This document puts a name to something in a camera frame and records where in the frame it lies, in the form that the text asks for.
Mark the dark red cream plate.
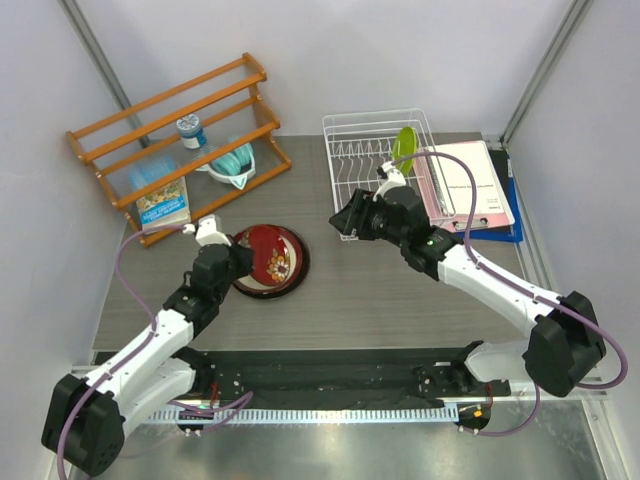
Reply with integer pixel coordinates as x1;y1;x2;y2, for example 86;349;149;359
232;224;306;297

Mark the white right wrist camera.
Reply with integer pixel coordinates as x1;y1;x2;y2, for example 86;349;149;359
373;161;406;201

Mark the white slotted cable duct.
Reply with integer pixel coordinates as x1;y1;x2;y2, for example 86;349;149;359
148;403;459;425

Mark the blue snack box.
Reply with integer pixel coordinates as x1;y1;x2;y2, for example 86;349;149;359
129;156;191;231

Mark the blue clipboard folder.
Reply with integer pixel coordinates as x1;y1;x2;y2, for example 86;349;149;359
471;150;523;243

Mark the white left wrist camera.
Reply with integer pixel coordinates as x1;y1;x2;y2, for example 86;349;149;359
181;214;233;247

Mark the pink white booklet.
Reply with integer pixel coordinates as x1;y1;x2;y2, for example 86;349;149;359
412;140;514;233

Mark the white wire dish rack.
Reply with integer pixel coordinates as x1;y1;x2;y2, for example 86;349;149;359
322;108;433;212

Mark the teal white bowl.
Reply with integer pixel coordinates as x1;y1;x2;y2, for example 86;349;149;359
204;143;256;190

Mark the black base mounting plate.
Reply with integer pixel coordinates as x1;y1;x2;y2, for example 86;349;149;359
200;343;511;410

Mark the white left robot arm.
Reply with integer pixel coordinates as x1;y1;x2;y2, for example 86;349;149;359
41;240;254;478

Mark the orange wooden shelf rack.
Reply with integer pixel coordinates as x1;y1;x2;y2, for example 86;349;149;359
66;52;293;249

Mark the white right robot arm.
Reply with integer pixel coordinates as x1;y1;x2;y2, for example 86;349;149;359
329;186;606;397

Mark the clear bottle blue cap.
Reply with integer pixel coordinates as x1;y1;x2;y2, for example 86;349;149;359
176;114;216;160

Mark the red floral small plate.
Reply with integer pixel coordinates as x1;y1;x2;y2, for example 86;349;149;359
234;224;291;290

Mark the lime green small plate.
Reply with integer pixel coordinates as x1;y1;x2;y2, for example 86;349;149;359
392;126;419;176

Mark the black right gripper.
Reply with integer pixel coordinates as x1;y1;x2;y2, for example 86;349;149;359
330;189;408;249

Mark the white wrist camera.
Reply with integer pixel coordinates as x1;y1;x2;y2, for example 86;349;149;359
373;161;406;201
181;214;233;247

